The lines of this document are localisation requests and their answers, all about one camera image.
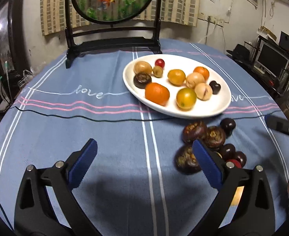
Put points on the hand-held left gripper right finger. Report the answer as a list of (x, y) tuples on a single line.
[(208, 164)]

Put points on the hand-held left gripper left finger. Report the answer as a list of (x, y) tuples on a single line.
[(83, 162)]

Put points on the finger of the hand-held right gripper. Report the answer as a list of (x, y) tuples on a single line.
[(282, 126)]

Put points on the dark brown water chestnut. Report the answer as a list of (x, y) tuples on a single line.
[(142, 80), (187, 159), (194, 132), (215, 134)]

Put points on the white oval plate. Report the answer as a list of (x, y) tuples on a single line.
[(220, 103)]

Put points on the green-yellow mandarin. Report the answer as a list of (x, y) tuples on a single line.
[(186, 98)]

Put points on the tan round fruit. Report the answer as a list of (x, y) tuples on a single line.
[(195, 80), (142, 66), (203, 91)]

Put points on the large bright orange mandarin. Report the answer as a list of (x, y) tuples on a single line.
[(157, 94)]

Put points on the small olive-tan fruit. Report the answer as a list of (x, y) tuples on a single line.
[(157, 71)]

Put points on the small red cherry tomato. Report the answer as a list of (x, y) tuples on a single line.
[(159, 63)]

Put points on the blue striped tablecloth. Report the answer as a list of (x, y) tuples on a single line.
[(61, 132)]

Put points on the black computer desk rack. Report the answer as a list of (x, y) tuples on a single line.
[(269, 83)]

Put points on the computer keyboard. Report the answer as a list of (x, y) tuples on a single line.
[(259, 68)]

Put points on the computer monitor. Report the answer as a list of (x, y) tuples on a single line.
[(272, 59)]

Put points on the black speaker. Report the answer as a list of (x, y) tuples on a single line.
[(286, 41)]

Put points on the black hat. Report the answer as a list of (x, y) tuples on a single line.
[(240, 52)]

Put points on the yellow-orange mandarin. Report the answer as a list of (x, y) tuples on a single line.
[(176, 77)]

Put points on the small orange mandarin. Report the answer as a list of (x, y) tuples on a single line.
[(202, 71)]

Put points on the flat cardboard packet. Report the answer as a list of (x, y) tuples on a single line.
[(267, 32)]

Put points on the clear plastic bag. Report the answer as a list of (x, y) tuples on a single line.
[(28, 75)]

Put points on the goldfish screen on black stand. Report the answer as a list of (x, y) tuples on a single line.
[(110, 44)]

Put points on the beige checked curtain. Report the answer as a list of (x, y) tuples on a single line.
[(178, 2)]

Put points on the white wall socket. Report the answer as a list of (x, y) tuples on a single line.
[(203, 16)]

